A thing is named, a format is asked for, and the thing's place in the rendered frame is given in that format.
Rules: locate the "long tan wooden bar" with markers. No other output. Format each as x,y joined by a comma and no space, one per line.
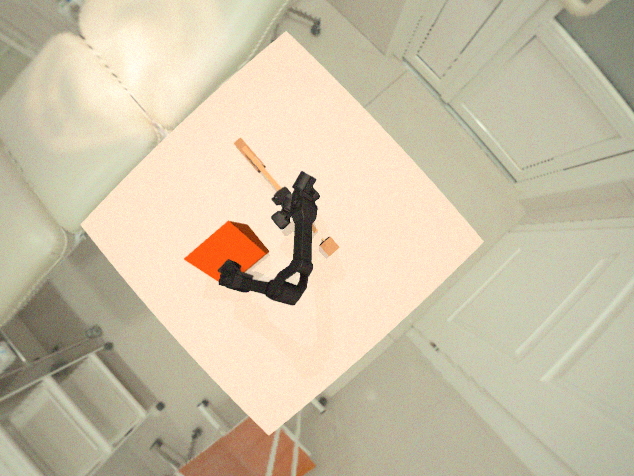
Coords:
265,172

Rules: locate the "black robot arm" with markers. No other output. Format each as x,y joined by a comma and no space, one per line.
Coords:
302,208

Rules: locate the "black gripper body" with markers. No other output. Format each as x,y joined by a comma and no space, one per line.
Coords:
280,219

